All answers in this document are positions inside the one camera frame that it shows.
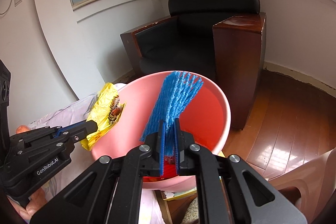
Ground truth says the pink plastic bin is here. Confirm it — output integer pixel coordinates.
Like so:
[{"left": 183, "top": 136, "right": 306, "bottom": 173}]
[{"left": 91, "top": 70, "right": 231, "bottom": 191}]

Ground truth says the yellow foil wrapper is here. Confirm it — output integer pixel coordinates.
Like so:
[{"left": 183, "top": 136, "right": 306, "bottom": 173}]
[{"left": 80, "top": 82, "right": 126, "bottom": 151}]

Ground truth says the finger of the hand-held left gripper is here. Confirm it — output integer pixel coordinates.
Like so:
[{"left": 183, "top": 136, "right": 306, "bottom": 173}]
[
  {"left": 51, "top": 120, "right": 99, "bottom": 136},
  {"left": 70, "top": 134, "right": 90, "bottom": 147}
]

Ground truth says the black wooden armchair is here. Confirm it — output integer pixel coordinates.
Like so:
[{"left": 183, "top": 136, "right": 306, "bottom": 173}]
[{"left": 120, "top": 0, "right": 267, "bottom": 131}]

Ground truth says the beige plastic chair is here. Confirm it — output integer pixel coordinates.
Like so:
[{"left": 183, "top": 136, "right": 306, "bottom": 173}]
[{"left": 268, "top": 148, "right": 336, "bottom": 224}]

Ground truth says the pink floral tablecloth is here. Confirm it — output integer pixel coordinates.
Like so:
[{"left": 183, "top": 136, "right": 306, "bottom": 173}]
[{"left": 5, "top": 82, "right": 163, "bottom": 224}]

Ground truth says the person's left hand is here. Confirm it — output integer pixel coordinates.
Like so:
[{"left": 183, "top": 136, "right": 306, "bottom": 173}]
[{"left": 8, "top": 182, "right": 50, "bottom": 219}]

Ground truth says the white leaning board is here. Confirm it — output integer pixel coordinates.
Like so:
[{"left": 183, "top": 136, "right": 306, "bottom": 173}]
[{"left": 31, "top": 0, "right": 126, "bottom": 98}]

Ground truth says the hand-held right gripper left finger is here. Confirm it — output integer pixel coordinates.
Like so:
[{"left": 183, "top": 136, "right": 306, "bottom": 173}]
[{"left": 30, "top": 120, "right": 167, "bottom": 224}]

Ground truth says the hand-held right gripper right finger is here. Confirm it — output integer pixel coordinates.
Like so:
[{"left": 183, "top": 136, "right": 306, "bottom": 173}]
[{"left": 174, "top": 117, "right": 307, "bottom": 224}]

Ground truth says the blue foam fruit net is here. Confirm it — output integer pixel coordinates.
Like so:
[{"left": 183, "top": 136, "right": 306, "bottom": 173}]
[{"left": 139, "top": 71, "right": 205, "bottom": 156}]

